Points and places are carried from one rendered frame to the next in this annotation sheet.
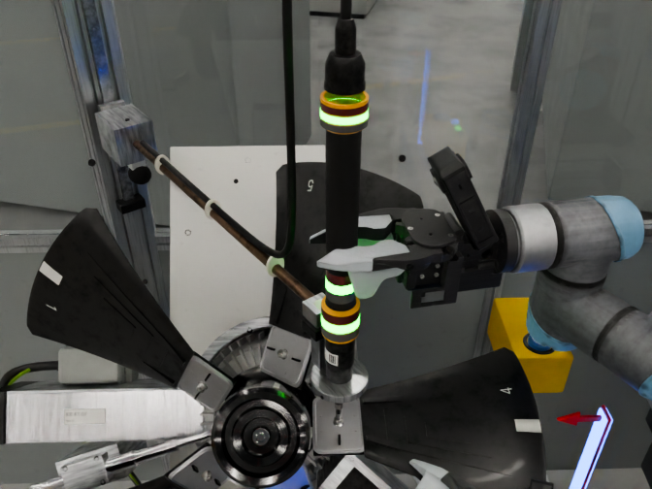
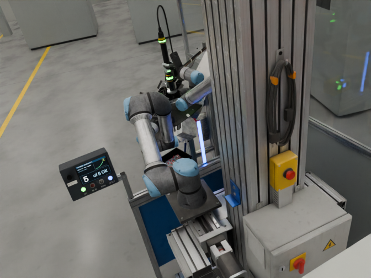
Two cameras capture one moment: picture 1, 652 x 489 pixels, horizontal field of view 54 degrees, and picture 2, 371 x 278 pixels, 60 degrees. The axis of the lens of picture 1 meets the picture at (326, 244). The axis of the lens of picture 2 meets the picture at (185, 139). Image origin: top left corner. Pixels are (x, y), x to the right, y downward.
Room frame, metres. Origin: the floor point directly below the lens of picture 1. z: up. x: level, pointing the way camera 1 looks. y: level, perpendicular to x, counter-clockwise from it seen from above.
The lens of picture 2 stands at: (-0.08, -1.92, 2.21)
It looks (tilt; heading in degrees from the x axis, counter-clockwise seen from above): 34 degrees down; 71
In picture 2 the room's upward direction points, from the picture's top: 11 degrees counter-clockwise
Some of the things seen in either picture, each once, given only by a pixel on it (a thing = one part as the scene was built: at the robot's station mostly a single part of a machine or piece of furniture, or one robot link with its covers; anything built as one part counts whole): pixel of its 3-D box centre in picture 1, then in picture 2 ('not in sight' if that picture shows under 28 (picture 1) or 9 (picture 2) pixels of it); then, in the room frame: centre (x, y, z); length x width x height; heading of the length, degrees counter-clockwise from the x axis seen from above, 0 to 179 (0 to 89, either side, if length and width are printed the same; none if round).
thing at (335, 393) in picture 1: (334, 347); (171, 84); (0.54, -0.01, 1.31); 0.09 x 0.07 x 0.10; 37
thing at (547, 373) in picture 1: (526, 345); not in sight; (0.84, -0.37, 1.02); 0.16 x 0.10 x 0.11; 2
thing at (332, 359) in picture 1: (342, 244); (166, 63); (0.54, -0.02, 1.46); 0.04 x 0.04 x 0.46
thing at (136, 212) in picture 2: not in sight; (148, 245); (0.02, -0.39, 0.39); 0.04 x 0.04 x 0.78; 2
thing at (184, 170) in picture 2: not in sight; (185, 174); (0.27, -0.78, 1.20); 0.13 x 0.12 x 0.14; 170
